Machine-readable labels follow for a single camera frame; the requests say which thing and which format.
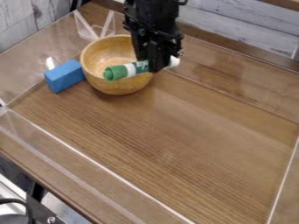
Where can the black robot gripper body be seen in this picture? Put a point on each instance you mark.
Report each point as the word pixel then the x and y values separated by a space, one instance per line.
pixel 150 20

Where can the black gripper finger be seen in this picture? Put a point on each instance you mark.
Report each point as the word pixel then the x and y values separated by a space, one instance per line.
pixel 138 36
pixel 162 55

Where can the green white dry-erase marker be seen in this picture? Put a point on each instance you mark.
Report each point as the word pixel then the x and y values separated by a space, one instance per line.
pixel 126 70

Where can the brown wooden bowl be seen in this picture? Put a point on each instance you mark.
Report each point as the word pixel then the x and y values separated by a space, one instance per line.
pixel 105 52

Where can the blue rectangular block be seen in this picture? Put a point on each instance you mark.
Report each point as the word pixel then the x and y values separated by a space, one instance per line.
pixel 64 76

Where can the black table leg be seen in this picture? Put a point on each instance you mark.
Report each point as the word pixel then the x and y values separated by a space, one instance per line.
pixel 37 192

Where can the clear acrylic corner bracket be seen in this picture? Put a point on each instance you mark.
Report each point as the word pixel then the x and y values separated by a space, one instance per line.
pixel 92 32

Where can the clear acrylic tray wall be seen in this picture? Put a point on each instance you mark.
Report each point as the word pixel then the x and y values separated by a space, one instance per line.
pixel 112 190

